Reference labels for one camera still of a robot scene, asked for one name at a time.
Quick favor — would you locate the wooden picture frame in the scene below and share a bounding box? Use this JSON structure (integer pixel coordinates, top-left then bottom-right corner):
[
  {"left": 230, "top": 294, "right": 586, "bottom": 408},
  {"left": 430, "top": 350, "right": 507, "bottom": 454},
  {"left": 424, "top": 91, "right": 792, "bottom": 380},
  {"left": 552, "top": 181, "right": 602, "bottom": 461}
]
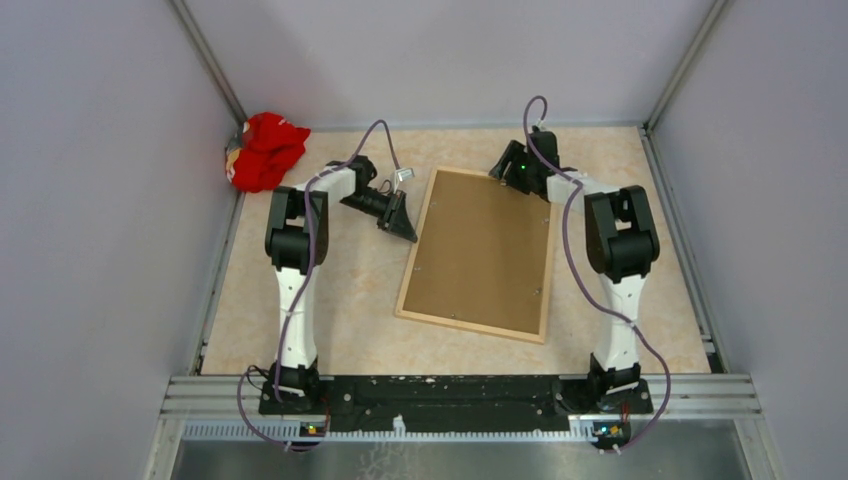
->
[{"left": 394, "top": 166, "right": 559, "bottom": 345}]

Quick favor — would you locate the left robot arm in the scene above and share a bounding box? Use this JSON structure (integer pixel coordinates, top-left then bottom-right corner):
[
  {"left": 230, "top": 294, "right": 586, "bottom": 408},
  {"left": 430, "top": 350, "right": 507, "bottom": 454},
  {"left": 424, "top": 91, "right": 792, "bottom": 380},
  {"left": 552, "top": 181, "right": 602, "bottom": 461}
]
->
[{"left": 264, "top": 155, "right": 418, "bottom": 414}]

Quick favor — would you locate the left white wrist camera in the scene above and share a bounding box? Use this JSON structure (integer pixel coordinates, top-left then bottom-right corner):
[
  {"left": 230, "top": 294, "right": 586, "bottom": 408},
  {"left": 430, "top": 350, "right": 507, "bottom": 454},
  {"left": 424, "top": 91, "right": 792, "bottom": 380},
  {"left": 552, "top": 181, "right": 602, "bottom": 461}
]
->
[{"left": 392, "top": 167, "right": 415, "bottom": 191}]

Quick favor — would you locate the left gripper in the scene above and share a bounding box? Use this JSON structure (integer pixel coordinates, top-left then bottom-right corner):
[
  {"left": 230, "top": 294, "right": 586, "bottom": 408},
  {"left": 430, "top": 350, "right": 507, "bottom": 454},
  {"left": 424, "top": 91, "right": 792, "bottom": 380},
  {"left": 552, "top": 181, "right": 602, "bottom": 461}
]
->
[{"left": 339, "top": 189, "right": 417, "bottom": 243}]

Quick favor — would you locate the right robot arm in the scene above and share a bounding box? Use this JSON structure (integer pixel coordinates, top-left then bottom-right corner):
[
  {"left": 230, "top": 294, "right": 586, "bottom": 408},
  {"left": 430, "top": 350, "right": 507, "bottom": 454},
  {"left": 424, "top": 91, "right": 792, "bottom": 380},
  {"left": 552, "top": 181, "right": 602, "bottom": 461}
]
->
[{"left": 489, "top": 128, "right": 660, "bottom": 412}]

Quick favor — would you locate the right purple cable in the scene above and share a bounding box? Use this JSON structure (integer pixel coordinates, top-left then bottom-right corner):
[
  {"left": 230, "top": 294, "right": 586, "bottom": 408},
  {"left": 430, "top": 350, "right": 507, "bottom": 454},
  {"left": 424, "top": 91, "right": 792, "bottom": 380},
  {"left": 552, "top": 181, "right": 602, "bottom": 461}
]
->
[{"left": 522, "top": 95, "right": 673, "bottom": 454}]

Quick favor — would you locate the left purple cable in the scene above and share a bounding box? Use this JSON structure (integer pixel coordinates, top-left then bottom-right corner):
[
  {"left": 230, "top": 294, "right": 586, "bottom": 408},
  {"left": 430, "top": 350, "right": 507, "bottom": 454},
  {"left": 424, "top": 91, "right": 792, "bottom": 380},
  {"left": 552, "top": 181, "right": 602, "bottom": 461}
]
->
[{"left": 235, "top": 119, "right": 404, "bottom": 454}]

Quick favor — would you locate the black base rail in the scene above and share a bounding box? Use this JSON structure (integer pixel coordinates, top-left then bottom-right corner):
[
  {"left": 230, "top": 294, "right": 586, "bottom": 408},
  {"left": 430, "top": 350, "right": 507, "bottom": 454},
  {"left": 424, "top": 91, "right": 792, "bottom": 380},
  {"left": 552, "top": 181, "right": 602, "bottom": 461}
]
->
[{"left": 258, "top": 375, "right": 654, "bottom": 433}]

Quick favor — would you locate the brown backing board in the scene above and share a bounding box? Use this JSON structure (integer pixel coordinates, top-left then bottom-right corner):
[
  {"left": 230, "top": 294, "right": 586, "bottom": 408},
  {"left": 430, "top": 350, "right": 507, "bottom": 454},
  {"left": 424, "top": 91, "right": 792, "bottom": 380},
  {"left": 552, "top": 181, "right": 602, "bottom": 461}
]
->
[{"left": 402, "top": 170, "right": 554, "bottom": 336}]

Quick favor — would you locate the purple cable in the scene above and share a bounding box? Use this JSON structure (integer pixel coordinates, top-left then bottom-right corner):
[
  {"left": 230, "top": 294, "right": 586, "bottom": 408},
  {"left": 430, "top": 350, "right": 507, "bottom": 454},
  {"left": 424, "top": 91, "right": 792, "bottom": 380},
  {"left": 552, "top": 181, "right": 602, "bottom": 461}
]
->
[
  {"left": 235, "top": 119, "right": 404, "bottom": 454},
  {"left": 522, "top": 95, "right": 673, "bottom": 454}
]

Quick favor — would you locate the red cloth doll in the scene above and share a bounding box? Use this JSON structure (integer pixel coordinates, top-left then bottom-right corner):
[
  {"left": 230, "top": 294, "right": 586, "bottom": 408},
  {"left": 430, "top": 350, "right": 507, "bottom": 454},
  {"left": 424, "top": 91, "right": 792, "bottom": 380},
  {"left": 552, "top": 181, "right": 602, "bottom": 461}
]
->
[{"left": 224, "top": 112, "right": 312, "bottom": 193}]

